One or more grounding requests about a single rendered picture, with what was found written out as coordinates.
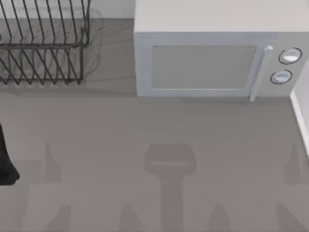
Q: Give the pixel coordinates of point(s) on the microwave door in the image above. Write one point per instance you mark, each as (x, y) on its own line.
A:
(202, 67)

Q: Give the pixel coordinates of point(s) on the pale microwave oven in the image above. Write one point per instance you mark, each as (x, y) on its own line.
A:
(217, 21)

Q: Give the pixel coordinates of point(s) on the small microwave knob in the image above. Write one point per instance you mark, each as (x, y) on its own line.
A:
(281, 76)

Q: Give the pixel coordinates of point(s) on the large microwave knob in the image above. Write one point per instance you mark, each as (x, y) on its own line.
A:
(290, 55)

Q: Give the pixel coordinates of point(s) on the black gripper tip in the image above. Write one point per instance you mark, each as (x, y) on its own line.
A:
(5, 166)

